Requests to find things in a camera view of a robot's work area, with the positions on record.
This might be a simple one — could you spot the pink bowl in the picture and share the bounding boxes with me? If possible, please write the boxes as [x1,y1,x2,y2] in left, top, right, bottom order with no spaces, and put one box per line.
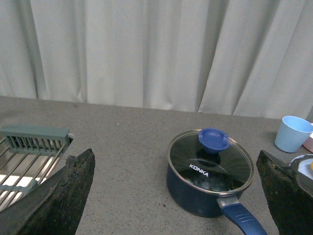
[303,134,313,152]

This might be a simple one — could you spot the light blue plate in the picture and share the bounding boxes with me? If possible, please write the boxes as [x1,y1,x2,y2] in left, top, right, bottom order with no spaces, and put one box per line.
[289,154,313,180]

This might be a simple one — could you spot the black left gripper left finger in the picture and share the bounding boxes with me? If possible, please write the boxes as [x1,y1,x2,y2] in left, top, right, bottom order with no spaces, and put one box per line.
[0,149,95,235]

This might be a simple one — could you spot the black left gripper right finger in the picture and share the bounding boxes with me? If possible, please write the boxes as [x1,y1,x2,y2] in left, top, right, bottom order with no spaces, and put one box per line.
[256,150,313,235]

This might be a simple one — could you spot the glass lid blue knob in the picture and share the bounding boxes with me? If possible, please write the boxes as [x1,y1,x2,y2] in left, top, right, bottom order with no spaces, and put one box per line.
[167,128,254,195]

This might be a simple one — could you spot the white curtain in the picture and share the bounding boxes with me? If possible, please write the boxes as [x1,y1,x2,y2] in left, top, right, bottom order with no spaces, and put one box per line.
[0,0,313,118]

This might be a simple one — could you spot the light blue cup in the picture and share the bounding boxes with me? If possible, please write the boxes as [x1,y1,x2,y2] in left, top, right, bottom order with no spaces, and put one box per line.
[274,116,313,153]

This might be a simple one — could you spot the green metal dish rack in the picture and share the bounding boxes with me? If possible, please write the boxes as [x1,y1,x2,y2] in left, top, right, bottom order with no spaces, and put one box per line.
[0,124,74,210]

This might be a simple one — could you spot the dark blue saucepan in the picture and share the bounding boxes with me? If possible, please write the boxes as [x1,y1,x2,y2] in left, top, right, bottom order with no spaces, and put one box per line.
[166,161,267,235]

